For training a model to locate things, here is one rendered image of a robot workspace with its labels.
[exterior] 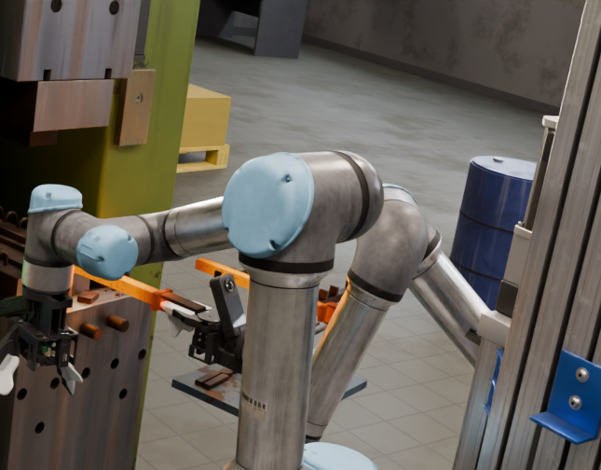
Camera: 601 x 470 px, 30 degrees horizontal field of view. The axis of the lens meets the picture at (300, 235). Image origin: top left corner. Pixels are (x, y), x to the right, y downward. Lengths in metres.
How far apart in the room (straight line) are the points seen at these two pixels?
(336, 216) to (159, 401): 2.79
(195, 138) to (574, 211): 6.14
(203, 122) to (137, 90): 4.97
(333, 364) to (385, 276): 0.17
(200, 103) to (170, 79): 4.80
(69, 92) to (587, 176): 1.12
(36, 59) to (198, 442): 2.00
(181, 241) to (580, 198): 0.58
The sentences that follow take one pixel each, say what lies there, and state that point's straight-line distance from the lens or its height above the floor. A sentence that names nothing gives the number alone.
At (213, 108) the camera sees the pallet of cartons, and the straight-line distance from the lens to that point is 7.47.
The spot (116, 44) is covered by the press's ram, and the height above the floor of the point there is 1.43.
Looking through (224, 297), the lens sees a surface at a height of 1.06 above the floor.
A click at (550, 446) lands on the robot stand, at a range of 1.44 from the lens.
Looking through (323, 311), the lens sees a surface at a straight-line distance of 2.37.
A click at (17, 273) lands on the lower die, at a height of 0.98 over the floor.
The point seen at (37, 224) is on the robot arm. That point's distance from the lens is 1.65.
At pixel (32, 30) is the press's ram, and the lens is 2.06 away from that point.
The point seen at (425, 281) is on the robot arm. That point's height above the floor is 1.18.
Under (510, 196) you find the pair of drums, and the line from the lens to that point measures 5.24.
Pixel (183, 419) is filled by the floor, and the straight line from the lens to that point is 3.93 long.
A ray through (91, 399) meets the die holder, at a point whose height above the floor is 0.70.
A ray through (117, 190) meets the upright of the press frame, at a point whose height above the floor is 1.07.
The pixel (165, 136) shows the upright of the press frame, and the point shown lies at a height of 1.19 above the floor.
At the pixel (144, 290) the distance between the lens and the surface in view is 2.11.
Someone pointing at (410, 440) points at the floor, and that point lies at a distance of 4.09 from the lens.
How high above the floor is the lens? 1.73
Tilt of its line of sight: 16 degrees down
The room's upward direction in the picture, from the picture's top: 10 degrees clockwise
